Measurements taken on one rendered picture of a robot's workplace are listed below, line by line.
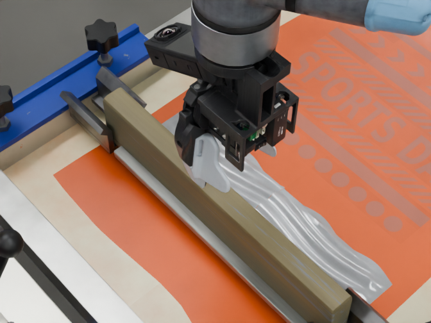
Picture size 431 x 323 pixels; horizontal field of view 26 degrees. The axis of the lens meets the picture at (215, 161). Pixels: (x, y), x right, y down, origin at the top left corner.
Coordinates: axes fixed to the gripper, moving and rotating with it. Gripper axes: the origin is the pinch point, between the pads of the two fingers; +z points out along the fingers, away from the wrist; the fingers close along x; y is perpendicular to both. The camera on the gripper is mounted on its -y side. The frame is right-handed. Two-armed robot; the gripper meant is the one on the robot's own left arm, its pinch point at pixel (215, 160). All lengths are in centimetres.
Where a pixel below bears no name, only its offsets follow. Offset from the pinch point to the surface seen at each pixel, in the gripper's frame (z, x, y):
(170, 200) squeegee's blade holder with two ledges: 12.5, -1.5, -6.0
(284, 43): 16.4, 29.2, -17.2
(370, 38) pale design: 16.3, 38.8, -9.9
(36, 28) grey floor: 113, 51, -129
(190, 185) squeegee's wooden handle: 7.1, -0.9, -3.2
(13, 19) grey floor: 114, 48, -136
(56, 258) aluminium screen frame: 13.1, -16.0, -8.9
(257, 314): 16.2, -2.9, 10.4
